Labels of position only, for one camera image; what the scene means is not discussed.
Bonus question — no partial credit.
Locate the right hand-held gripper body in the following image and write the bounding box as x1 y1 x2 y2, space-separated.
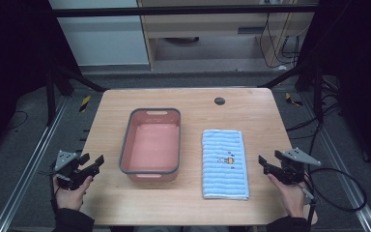
275 146 323 186

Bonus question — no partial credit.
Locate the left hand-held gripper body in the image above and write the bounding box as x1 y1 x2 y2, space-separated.
52 149 94 191

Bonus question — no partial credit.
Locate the person's right hand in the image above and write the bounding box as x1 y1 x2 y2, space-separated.
267 173 309 219

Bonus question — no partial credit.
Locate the person's left hand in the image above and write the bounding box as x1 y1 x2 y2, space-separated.
52 175 94 213

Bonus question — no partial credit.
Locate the blue striped towel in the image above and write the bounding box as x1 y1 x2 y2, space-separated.
201 129 250 201

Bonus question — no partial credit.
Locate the yellow black tape strip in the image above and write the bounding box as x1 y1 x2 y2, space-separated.
78 95 92 113
284 92 304 107

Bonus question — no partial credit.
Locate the pink basin with grey rim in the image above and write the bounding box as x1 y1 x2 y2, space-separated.
119 107 183 183

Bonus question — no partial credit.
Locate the black metal stand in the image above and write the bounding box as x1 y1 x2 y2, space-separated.
43 62 109 128
256 61 325 124

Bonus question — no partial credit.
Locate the white cabinet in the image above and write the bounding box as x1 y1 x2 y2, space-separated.
47 0 151 68

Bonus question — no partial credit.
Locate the light wooden shelf unit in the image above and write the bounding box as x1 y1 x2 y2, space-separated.
136 0 321 71

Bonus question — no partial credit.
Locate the aluminium floor rail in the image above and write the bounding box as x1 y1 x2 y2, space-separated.
0 96 70 232
300 91 371 232

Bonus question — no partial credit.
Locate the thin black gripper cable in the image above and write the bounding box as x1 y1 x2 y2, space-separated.
48 172 60 223

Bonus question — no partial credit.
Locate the black looped gripper cable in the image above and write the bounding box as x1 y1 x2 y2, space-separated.
302 166 368 232

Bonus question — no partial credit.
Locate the black hanging cables bundle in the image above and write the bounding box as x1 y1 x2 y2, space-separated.
258 12 301 71

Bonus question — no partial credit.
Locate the black horizontal frame bar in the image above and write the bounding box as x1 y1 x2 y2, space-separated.
50 3 318 18

